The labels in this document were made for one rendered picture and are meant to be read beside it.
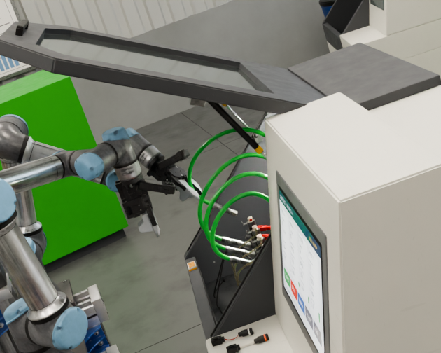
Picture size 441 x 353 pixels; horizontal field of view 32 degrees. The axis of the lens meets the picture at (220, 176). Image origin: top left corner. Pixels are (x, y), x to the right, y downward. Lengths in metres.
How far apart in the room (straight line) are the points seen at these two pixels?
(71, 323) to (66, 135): 3.68
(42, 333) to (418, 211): 1.10
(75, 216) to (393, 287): 4.48
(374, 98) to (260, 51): 7.18
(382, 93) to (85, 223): 3.98
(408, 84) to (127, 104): 6.99
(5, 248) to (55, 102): 3.70
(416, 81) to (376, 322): 0.86
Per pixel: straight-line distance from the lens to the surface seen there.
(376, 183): 1.50
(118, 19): 8.97
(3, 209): 2.01
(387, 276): 1.56
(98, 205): 5.91
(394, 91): 2.21
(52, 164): 2.31
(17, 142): 2.62
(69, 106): 5.73
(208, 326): 2.45
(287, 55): 9.46
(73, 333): 2.17
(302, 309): 1.90
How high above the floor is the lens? 2.13
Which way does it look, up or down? 19 degrees down
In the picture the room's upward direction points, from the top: 19 degrees counter-clockwise
